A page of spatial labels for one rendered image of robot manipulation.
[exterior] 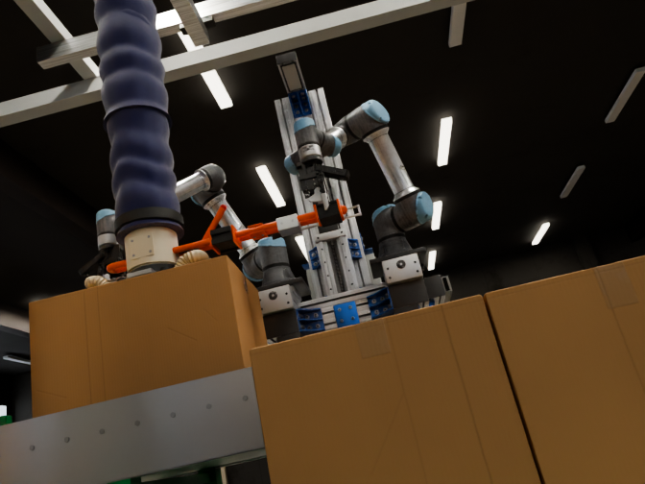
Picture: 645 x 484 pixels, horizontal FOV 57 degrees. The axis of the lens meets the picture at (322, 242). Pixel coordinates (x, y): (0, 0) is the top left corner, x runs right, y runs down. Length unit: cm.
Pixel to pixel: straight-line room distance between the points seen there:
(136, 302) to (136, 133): 64
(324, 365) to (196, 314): 77
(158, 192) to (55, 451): 85
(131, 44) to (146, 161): 48
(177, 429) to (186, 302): 38
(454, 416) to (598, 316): 28
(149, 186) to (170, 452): 89
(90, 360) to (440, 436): 110
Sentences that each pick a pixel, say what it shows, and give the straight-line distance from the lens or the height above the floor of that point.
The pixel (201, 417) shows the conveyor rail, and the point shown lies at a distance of 149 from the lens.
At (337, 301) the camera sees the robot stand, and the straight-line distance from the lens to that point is 232.
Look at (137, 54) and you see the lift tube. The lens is 230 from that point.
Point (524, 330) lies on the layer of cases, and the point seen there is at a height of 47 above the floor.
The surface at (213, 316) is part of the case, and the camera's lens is 167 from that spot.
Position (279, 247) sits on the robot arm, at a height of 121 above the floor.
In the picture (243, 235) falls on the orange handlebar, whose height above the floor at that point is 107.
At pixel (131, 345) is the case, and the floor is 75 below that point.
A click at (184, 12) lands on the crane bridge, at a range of 382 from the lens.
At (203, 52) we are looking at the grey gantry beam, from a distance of 444.
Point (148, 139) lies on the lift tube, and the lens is 211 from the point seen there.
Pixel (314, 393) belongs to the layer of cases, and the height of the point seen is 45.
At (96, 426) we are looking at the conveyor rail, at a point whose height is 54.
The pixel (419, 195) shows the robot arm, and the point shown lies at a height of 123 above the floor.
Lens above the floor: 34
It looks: 20 degrees up
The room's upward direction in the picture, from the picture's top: 13 degrees counter-clockwise
